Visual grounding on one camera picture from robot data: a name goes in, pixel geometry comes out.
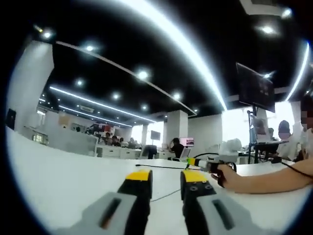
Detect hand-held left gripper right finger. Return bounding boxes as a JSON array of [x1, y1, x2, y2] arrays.
[[180, 170, 257, 235]]

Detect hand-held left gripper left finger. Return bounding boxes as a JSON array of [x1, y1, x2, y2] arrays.
[[57, 169, 154, 235]]

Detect black data cable USB plug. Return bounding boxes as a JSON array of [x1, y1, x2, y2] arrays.
[[135, 152, 221, 170]]

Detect white desk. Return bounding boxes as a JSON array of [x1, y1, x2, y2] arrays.
[[4, 127, 313, 235]]

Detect person's right hand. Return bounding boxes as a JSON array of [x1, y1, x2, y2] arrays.
[[211, 163, 243, 189]]

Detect pink screen monitor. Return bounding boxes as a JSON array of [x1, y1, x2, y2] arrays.
[[179, 137, 195, 147]]

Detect white square pillar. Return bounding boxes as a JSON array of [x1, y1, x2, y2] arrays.
[[8, 40, 55, 135], [165, 109, 189, 147]]

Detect black office chair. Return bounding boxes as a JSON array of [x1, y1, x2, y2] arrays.
[[141, 144, 157, 160]]

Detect white drawer cabinets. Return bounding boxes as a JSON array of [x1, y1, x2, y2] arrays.
[[96, 146, 143, 160]]

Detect screen on stand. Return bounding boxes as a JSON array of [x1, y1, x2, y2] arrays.
[[246, 110, 270, 165]]

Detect hanging black monitor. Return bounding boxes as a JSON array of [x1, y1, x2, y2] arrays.
[[235, 62, 276, 114]]

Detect person's white shirt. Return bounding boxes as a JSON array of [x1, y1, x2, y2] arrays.
[[297, 127, 313, 162]]

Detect long ceiling light strip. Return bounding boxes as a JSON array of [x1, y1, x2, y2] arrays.
[[117, 0, 230, 113]]

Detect black wrist strap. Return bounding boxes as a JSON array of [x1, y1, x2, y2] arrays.
[[217, 164, 227, 188]]

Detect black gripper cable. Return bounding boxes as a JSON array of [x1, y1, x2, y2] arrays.
[[280, 160, 313, 179]]

